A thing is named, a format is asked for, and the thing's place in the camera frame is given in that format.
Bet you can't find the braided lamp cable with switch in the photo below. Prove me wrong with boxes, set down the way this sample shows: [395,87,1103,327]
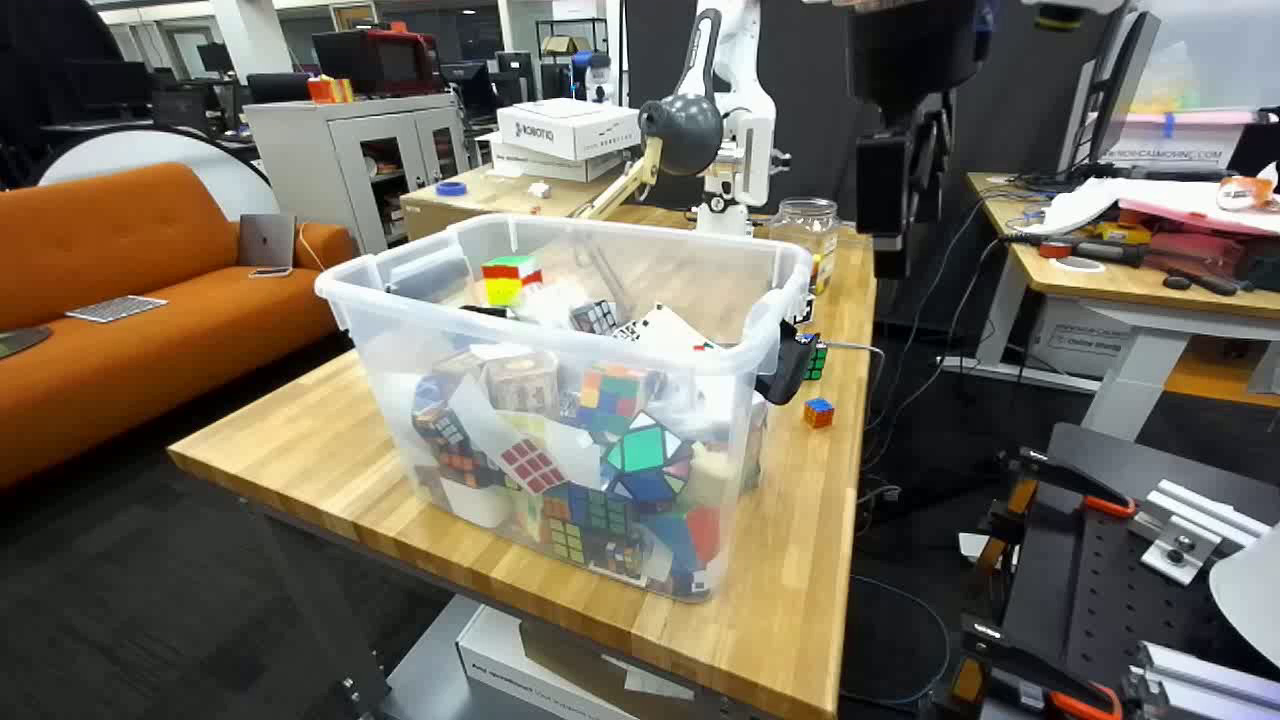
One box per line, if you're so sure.
[814,333,889,404]

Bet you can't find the black grey cube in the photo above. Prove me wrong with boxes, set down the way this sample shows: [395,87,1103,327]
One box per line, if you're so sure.
[568,295,626,336]

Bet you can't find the beige cube puzzle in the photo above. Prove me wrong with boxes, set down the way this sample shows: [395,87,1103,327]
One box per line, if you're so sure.
[476,353,562,416]

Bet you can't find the red white Rubik's cube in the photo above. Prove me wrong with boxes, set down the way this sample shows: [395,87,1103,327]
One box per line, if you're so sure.
[495,436,573,499]

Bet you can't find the green white megaminx puzzle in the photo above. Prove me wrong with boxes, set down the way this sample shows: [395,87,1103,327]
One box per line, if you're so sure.
[600,413,695,499]

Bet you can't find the clear plastic jar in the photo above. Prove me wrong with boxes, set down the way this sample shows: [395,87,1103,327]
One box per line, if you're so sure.
[765,196,845,291]

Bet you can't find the wooden side table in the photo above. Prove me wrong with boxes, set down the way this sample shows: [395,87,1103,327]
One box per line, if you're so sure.
[395,162,695,242]

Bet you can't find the white flat box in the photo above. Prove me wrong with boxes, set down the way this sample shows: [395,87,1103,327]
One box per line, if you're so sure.
[485,133,633,186]

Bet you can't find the white cardboard box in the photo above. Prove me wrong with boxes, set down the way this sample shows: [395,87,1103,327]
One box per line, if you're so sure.
[492,97,642,168]

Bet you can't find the clear plastic storage bin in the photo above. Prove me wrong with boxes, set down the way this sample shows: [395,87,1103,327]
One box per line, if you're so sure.
[310,210,814,605]

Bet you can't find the white low cabinet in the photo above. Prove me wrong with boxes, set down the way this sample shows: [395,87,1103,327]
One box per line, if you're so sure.
[241,87,472,255]

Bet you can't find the silver laptop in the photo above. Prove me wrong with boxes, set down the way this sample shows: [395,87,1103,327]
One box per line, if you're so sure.
[234,210,300,279]

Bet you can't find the black red machine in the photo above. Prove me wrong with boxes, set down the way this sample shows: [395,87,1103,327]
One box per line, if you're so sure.
[310,19,450,100]

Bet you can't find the orange small item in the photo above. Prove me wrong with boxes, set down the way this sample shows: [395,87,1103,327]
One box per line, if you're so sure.
[305,71,355,109]

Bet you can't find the white paper sheets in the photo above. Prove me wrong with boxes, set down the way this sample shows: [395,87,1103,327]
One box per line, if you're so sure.
[1013,177,1137,240]

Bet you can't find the white round panel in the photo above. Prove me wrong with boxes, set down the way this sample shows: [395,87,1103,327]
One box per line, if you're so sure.
[34,125,282,223]

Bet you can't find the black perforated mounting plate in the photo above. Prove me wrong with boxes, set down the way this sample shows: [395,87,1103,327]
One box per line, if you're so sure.
[951,421,1280,720]

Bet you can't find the orange sofa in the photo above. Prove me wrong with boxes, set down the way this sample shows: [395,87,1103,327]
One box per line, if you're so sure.
[0,158,364,497]

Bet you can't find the grey flat paper pad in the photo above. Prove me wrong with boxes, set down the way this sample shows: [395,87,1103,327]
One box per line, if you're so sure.
[61,291,171,327]

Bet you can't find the black computer monitor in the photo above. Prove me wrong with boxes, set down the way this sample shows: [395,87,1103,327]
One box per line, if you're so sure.
[1052,4,1162,192]

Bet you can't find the red book stack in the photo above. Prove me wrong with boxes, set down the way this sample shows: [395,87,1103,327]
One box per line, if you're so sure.
[1145,214,1263,279]

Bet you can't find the dark flat item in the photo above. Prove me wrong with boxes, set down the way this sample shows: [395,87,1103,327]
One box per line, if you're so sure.
[0,322,54,362]

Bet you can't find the black clamp orange handle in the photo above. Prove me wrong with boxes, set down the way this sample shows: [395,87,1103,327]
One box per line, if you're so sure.
[951,636,1132,720]
[992,451,1145,532]

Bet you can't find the wooden desk white frame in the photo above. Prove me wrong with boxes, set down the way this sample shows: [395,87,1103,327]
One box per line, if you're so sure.
[931,168,1280,451]

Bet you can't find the aluminium extrusion bracket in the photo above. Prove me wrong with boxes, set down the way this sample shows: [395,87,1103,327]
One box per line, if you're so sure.
[1137,475,1273,590]

